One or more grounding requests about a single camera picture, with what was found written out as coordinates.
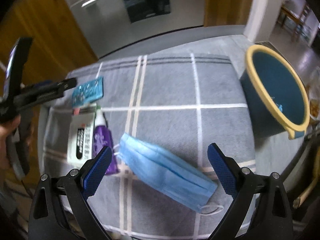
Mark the wooden dining table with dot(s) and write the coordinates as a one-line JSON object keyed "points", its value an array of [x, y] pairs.
{"points": [[297, 30]]}

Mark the wooden cabinet door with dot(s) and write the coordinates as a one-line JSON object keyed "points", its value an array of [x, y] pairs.
{"points": [[226, 12], [59, 45]]}

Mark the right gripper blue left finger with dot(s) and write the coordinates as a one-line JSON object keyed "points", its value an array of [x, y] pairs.
{"points": [[93, 172]]}

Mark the stainless steel built-in oven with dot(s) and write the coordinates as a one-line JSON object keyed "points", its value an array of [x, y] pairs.
{"points": [[109, 25]]}

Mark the purple tube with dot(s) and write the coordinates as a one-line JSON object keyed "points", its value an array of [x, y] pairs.
{"points": [[102, 136]]}

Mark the white medicine box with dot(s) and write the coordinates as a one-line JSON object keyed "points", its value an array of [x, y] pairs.
{"points": [[80, 138]]}

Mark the person's left hand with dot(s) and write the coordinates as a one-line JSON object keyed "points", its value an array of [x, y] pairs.
{"points": [[5, 130]]}

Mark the right wooden cabinet door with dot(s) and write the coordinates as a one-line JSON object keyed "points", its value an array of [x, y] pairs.
{"points": [[226, 12]]}

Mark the round metal stool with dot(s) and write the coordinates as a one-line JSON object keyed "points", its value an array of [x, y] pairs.
{"points": [[301, 176]]}

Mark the teal blister pill pack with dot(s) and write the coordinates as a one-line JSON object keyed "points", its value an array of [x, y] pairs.
{"points": [[88, 92]]}

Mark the grey plaid floor mat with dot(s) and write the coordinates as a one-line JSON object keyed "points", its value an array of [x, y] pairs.
{"points": [[182, 103]]}

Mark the teal bin with yellow rim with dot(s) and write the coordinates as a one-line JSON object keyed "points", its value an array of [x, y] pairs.
{"points": [[275, 95]]}

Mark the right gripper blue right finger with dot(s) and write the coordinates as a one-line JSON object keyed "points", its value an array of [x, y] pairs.
{"points": [[225, 168]]}

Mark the bin with clear plastic liner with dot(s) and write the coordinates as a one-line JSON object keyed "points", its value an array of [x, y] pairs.
{"points": [[312, 89]]}

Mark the left wooden cabinet door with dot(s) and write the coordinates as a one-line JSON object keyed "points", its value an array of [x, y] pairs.
{"points": [[59, 45]]}

